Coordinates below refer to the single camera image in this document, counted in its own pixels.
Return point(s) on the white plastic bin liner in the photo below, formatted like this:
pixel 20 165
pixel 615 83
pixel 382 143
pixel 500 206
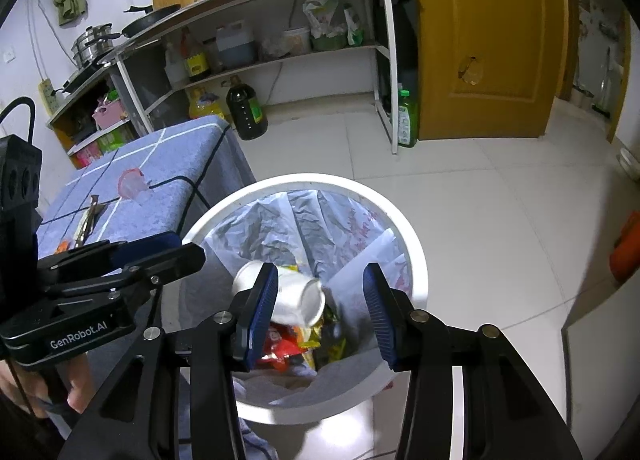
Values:
pixel 310 220

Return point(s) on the white bowl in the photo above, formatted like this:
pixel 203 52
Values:
pixel 628 161

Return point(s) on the dark oil bottle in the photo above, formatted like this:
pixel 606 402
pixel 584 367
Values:
pixel 247 113

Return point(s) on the white plastic jug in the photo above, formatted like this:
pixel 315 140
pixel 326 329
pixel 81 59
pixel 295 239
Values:
pixel 175 70

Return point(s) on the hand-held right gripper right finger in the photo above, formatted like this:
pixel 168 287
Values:
pixel 377 310

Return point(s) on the yellow wooden door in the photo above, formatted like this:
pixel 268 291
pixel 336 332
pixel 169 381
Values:
pixel 490 40

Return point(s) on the black induction cooker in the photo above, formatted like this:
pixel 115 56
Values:
pixel 85 76

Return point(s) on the red plastic bag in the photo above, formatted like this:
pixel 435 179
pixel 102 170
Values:
pixel 282 347

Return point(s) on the black frying pan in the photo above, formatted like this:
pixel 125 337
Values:
pixel 150 23

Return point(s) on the grey board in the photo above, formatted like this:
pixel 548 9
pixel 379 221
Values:
pixel 600 365

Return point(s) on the white plastic bag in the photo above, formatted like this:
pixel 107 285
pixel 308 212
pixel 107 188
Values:
pixel 325 20

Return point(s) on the low wooden shelf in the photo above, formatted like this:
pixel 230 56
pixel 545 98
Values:
pixel 60 125

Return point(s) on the yellow oil bottle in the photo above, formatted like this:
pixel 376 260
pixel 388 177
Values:
pixel 205 105

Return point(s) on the steel steamer pot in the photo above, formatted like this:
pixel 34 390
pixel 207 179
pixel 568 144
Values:
pixel 92 45

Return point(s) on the soy sauce bottle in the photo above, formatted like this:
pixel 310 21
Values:
pixel 196 60

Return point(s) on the white paper cup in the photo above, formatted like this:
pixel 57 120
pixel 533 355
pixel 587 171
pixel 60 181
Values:
pixel 295 296

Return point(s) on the pink plastic basket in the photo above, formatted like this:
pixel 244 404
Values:
pixel 110 115

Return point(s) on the white trash bin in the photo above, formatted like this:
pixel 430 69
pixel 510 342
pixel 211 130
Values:
pixel 412 250

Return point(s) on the colourful boxes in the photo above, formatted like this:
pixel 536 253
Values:
pixel 102 145

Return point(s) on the person's left hand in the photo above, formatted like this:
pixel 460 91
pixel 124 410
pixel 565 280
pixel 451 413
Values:
pixel 75 377

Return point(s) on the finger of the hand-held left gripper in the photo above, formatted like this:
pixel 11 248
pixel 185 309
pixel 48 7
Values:
pixel 150 243
pixel 175 260

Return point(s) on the brown wrapper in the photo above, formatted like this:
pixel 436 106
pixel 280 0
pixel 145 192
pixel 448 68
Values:
pixel 87 222

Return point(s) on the grey jerry can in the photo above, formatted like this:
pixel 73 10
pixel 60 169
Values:
pixel 236 48

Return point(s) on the blue checked tablecloth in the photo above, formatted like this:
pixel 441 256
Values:
pixel 165 155

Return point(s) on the green drink bottle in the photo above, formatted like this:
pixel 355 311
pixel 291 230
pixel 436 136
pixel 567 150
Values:
pixel 407 120

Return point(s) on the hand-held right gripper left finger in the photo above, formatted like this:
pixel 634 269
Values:
pixel 262 310

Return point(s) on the clear pink plastic cup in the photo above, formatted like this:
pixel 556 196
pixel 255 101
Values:
pixel 132 185

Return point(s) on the yellow snack packet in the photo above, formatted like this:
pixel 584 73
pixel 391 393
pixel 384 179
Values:
pixel 312 335

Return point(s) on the orange object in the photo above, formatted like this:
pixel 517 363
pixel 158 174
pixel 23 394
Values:
pixel 627 250

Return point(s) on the white light switch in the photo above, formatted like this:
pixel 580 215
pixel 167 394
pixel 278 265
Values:
pixel 8 55

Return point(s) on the yellow power strip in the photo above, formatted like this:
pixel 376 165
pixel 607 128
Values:
pixel 50 98

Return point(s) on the round plastic tub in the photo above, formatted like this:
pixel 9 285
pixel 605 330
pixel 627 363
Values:
pixel 296 43

